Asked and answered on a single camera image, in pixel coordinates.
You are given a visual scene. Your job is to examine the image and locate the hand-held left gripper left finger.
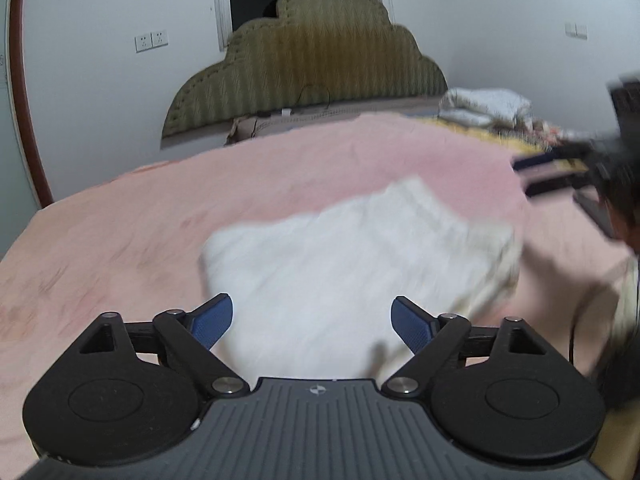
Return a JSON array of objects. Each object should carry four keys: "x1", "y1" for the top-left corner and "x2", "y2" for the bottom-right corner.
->
[{"x1": 74, "y1": 293, "x2": 252, "y2": 402}]

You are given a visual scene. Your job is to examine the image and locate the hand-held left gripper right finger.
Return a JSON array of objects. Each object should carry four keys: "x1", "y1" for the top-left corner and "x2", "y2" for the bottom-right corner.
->
[{"x1": 380, "y1": 295, "x2": 555, "y2": 401}]

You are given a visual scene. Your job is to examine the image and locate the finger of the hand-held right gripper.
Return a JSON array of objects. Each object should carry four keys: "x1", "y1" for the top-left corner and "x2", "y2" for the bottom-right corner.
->
[
  {"x1": 522, "y1": 170, "x2": 598, "y2": 200},
  {"x1": 512, "y1": 146, "x2": 596, "y2": 173}
]

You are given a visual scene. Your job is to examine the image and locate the white towel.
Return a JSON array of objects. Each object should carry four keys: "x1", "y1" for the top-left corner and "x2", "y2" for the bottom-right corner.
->
[{"x1": 200, "y1": 175, "x2": 523, "y2": 378}]

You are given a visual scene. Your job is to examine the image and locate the zebra floral blanket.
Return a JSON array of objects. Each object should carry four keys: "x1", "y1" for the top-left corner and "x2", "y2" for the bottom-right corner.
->
[{"x1": 492, "y1": 119, "x2": 596, "y2": 151}]

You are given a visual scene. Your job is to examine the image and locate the yellow blanket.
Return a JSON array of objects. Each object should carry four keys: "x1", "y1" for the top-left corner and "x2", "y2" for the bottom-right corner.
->
[{"x1": 430, "y1": 117, "x2": 588, "y2": 173}]

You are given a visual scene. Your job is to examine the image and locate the white printed folded quilt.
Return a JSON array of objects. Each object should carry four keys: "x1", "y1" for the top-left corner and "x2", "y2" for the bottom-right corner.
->
[{"x1": 439, "y1": 87, "x2": 534, "y2": 128}]

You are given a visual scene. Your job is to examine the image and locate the pink blanket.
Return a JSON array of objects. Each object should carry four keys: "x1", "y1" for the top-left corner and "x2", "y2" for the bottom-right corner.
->
[{"x1": 0, "y1": 112, "x2": 632, "y2": 461}]

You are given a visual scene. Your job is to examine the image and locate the olive green headboard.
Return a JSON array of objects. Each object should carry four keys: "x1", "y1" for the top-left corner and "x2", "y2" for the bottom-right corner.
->
[{"x1": 160, "y1": 0, "x2": 449, "y2": 151}]

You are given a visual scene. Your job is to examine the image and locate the thin black cable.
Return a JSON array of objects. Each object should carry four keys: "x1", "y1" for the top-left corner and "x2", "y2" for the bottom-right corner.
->
[{"x1": 295, "y1": 84, "x2": 333, "y2": 111}]

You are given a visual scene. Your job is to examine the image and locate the brown curved door frame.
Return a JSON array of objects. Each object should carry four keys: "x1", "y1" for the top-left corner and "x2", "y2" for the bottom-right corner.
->
[{"x1": 7, "y1": 0, "x2": 55, "y2": 208}]

